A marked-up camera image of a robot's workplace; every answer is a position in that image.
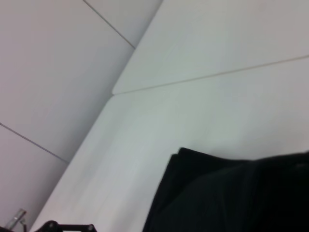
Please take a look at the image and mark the black t-shirt with white print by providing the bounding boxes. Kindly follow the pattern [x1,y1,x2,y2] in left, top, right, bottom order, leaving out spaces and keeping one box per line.
[141,147,309,232]

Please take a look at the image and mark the left gripper cable with plug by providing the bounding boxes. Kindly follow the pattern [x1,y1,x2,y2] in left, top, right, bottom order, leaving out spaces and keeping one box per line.
[6,208,28,232]

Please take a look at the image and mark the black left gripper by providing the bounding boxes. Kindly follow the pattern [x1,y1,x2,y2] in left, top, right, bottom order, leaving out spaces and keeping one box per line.
[29,220,98,232]

